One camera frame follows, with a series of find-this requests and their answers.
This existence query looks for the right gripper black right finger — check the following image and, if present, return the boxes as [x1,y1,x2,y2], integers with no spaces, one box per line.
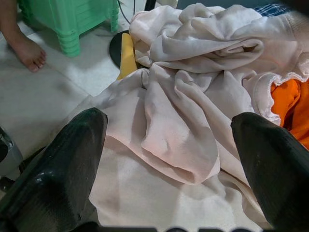
[230,111,309,232]

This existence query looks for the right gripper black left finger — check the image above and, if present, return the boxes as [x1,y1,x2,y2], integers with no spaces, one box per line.
[0,107,109,232]

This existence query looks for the cream white garment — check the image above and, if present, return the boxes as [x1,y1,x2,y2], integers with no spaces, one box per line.
[70,3,309,229]

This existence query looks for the grey left robot leg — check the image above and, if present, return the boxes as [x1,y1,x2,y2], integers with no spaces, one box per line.
[0,125,24,174]

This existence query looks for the orange garment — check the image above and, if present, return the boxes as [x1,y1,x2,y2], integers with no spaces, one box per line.
[270,78,309,143]

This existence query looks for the person's bare leg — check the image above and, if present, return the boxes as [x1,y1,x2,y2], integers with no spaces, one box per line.
[0,14,47,73]

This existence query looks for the black standing fan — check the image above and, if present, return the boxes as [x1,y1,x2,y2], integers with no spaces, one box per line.
[108,0,156,71]

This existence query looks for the yellow garment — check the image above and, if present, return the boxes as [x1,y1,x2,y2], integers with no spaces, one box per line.
[116,32,138,82]

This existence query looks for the blue plaid garment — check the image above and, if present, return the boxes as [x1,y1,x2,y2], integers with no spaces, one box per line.
[253,3,294,19]

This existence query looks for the green plastic stool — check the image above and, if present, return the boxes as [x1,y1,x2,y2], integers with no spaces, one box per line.
[18,0,120,58]

